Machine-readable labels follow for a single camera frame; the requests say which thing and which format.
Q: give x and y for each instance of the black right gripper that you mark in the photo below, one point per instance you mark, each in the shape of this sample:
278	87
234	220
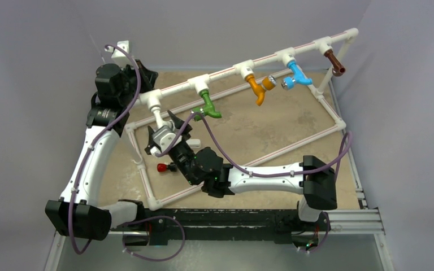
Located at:
185	136

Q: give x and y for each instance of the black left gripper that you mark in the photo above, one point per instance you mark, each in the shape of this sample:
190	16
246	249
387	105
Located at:
147	77

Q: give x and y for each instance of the white faucet chrome knob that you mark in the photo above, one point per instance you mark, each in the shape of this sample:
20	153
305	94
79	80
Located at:
160	122

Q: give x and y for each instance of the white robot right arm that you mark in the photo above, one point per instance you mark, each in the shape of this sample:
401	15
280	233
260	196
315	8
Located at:
218	176

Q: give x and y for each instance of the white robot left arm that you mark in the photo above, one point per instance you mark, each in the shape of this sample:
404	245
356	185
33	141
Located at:
77	207

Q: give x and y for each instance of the green faucet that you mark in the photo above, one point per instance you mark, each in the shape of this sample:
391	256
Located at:
208	108

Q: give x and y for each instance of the orange faucet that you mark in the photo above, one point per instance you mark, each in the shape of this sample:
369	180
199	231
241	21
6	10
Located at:
267	84

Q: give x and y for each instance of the blue faucet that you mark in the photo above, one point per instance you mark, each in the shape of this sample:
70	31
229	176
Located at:
298	77

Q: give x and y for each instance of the brown faucet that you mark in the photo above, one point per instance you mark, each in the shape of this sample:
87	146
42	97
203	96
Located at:
337	68

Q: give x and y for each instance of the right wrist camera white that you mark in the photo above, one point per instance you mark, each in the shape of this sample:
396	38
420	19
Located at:
166	139

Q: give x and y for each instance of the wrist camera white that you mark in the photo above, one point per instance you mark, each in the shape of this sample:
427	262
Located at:
166	139
118	56

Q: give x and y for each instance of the white PVC pipe frame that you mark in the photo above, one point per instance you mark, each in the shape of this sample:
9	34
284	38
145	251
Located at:
288	125

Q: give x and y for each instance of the red black faucet handle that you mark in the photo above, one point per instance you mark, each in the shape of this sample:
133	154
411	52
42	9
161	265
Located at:
166	167

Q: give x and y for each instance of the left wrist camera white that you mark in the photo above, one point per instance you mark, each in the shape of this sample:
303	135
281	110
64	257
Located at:
118	56

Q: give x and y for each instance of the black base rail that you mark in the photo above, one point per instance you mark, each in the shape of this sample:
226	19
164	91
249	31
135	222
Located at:
281	226

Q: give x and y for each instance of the aluminium table frame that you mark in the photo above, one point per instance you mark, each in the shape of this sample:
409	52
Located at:
347	222

